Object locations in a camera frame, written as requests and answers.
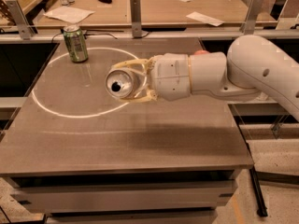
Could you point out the metal bracket post middle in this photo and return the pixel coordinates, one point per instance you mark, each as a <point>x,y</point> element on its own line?
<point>135,8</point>

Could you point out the white paper sheet right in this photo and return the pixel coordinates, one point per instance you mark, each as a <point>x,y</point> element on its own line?
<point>204,19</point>

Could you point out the orange ball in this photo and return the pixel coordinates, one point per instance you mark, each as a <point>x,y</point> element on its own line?
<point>199,52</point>

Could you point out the metal bracket post left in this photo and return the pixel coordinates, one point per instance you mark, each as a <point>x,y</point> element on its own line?
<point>24,28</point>

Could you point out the metal bracket post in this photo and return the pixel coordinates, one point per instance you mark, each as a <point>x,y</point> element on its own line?
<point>24,28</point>
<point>135,8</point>
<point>248,26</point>

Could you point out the red bull can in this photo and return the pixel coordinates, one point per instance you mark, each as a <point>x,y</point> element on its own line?
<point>122,83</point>

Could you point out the white paper sheet left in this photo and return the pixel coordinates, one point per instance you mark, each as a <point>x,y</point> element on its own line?
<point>69,14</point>

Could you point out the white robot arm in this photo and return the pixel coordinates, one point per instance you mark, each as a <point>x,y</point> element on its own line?
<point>251,66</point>

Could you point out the metal bracket post right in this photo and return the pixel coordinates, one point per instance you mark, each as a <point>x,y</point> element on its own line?
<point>248,26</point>

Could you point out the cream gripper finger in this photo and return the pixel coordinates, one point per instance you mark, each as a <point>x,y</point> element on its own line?
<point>145,96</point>
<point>140,67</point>

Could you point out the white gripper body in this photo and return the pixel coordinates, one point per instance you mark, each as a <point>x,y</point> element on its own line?
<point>171,76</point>

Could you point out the wooden back desk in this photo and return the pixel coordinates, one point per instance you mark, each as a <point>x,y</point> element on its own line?
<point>154,13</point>

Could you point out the white table drawer base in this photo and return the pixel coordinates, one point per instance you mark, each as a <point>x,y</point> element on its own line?
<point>191,197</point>

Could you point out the green soda can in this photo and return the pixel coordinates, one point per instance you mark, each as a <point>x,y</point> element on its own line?
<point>75,43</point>

